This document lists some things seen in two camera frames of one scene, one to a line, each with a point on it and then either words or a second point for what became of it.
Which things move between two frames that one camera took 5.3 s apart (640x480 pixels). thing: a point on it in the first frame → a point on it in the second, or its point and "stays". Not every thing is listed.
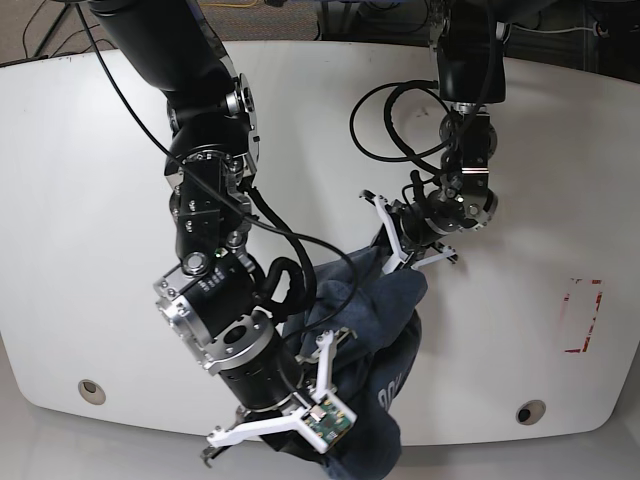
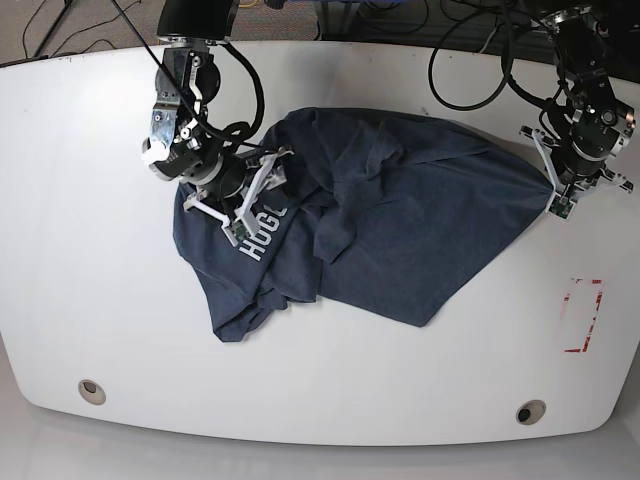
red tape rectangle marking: (566, 298) stays
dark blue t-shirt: (358, 296) → (382, 217)
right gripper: (413, 230) → (572, 168)
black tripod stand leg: (51, 30) stays
